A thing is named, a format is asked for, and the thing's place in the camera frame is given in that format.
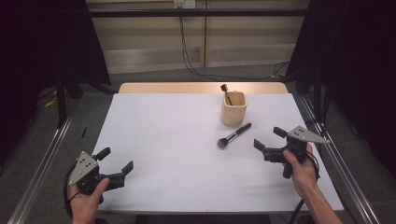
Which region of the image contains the white table sheet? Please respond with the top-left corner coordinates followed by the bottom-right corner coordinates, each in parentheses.
top-left (92, 92), bottom-right (345, 216)

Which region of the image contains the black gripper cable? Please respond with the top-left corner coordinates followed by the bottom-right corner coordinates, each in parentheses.
top-left (63, 164), bottom-right (78, 219)
top-left (288, 151), bottom-right (321, 224)

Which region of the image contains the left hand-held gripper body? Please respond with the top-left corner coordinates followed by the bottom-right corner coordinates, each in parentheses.
top-left (67, 150), bottom-right (126, 197)

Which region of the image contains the aluminium floor rail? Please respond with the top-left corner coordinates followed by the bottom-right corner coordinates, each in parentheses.
top-left (299, 95), bottom-right (381, 224)
top-left (7, 101), bottom-right (81, 224)

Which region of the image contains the black floor cable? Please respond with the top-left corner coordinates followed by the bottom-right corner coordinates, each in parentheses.
top-left (305, 90), bottom-right (330, 138)

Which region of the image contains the black curtain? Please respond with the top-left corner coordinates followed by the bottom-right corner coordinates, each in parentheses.
top-left (284, 0), bottom-right (396, 180)
top-left (0, 0), bottom-right (112, 167)

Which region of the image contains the beige square cup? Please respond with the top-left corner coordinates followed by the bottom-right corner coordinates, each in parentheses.
top-left (219, 91), bottom-right (248, 127)

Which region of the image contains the white wall socket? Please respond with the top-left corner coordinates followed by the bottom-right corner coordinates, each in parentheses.
top-left (173, 0), bottom-right (196, 9)

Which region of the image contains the black wall cable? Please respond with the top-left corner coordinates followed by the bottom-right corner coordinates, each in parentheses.
top-left (178, 7), bottom-right (290, 81)

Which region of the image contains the person's left hand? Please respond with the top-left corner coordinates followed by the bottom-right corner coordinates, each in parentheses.
top-left (67, 176), bottom-right (112, 219)

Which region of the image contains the wooden table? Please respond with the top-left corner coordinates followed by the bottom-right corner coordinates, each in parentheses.
top-left (118, 81), bottom-right (290, 95)

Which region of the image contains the thin black brush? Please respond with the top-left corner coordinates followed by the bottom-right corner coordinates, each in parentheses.
top-left (219, 83), bottom-right (233, 106)

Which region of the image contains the black horizontal bar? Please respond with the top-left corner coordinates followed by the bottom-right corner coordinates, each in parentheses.
top-left (88, 8), bottom-right (310, 19)

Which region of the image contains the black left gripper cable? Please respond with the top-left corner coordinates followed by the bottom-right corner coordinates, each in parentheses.
top-left (63, 164), bottom-right (78, 219)

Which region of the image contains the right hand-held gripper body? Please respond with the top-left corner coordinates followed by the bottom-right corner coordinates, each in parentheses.
top-left (262, 125), bottom-right (332, 180)

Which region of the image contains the person's right hand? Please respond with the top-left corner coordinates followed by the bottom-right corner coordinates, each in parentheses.
top-left (282, 143), bottom-right (320, 198)

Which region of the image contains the black stand post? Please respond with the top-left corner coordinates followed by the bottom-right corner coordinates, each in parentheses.
top-left (55, 73), bottom-right (68, 130)
top-left (312, 66), bottom-right (323, 120)

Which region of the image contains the black silver makeup brush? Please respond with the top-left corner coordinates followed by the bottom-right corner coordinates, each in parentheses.
top-left (217, 122), bottom-right (252, 150)

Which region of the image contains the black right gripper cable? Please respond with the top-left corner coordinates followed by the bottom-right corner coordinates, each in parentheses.
top-left (288, 151), bottom-right (321, 224)

